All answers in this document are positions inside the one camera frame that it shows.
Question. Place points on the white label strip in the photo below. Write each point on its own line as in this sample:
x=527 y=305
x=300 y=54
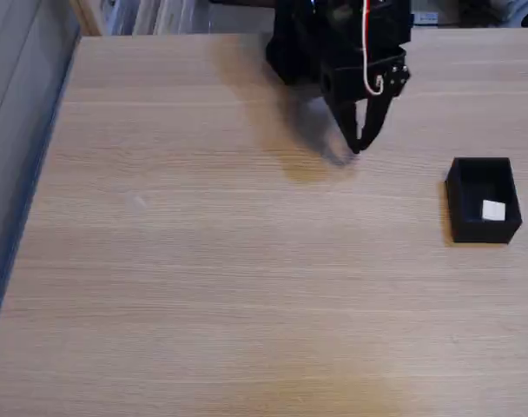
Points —
x=425 y=17

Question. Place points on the wooden frame post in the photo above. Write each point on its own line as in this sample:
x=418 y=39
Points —
x=87 y=17

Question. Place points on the black open box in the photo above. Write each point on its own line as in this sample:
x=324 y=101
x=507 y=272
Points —
x=468 y=204

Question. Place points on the white cube block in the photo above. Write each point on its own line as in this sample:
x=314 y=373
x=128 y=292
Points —
x=493 y=210

